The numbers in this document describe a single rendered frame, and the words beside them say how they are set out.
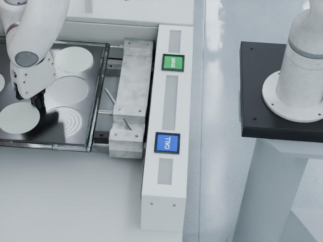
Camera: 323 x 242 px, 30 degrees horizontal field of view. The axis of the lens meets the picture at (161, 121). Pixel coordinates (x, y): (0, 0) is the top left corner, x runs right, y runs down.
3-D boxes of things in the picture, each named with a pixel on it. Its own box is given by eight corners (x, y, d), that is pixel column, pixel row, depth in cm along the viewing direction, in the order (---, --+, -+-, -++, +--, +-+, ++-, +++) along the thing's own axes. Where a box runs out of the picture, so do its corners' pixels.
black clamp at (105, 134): (93, 143, 143) (93, 136, 141) (94, 136, 145) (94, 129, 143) (108, 144, 143) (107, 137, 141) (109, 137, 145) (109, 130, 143)
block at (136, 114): (113, 121, 148) (112, 113, 146) (114, 111, 151) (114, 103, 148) (145, 124, 148) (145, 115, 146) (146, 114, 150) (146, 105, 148)
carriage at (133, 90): (108, 157, 145) (108, 149, 143) (124, 54, 169) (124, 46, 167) (142, 159, 145) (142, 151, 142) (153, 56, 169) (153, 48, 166)
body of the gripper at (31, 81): (20, 70, 130) (28, 104, 139) (56, 47, 135) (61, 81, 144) (-1, 53, 133) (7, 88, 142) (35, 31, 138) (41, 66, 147)
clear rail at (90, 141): (85, 153, 140) (85, 150, 139) (105, 45, 165) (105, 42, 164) (91, 153, 140) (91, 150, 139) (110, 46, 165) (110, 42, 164)
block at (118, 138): (108, 147, 143) (108, 139, 141) (110, 136, 145) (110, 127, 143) (142, 149, 143) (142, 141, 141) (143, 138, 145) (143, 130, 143)
